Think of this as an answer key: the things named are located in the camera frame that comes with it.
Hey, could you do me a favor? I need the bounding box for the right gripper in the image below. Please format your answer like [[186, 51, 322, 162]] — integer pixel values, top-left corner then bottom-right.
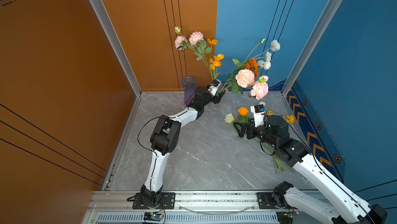
[[233, 117, 279, 149]]

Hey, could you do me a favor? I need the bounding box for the orange ranunculus stem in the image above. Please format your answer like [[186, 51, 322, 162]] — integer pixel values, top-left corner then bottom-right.
[[235, 107, 249, 123]]

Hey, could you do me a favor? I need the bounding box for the cream rose stem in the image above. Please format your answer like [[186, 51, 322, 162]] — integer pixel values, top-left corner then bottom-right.
[[224, 113, 236, 124]]

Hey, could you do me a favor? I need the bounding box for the purple glass vase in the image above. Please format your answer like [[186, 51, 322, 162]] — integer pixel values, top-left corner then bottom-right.
[[181, 76, 196, 106]]

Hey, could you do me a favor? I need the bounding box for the pale pink rose stem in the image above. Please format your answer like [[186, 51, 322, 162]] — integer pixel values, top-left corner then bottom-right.
[[227, 69, 269, 100]]

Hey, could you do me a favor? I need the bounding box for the yellow flower stem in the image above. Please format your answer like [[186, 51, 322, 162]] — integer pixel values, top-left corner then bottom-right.
[[281, 114, 296, 124]]

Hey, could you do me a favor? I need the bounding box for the orange gerbera stem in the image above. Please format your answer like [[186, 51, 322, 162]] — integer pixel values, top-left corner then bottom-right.
[[232, 58, 259, 79]]

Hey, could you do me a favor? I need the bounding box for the pink white bud stem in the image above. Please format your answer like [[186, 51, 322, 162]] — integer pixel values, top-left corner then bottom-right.
[[260, 101, 294, 173]]

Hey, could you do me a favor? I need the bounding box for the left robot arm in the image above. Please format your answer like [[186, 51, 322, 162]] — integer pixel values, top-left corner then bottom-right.
[[133, 79, 224, 208]]

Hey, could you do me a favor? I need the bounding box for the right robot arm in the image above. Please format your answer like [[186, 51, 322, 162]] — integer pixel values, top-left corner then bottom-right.
[[233, 104, 388, 224]]

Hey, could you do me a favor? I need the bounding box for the small circuit board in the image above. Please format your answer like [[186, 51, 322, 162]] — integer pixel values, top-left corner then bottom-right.
[[143, 212, 164, 224]]

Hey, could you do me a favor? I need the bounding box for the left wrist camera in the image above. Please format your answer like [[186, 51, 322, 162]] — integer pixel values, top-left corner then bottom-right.
[[209, 79, 221, 94]]

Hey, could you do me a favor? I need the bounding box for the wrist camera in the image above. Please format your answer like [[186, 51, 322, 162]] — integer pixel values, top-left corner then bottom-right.
[[209, 79, 221, 94], [252, 104, 267, 114]]

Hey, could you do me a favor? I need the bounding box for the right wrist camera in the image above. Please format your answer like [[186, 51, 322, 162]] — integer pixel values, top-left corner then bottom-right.
[[252, 104, 267, 114]]

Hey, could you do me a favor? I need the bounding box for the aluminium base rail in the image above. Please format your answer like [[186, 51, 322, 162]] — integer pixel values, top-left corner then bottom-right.
[[89, 189, 351, 224]]

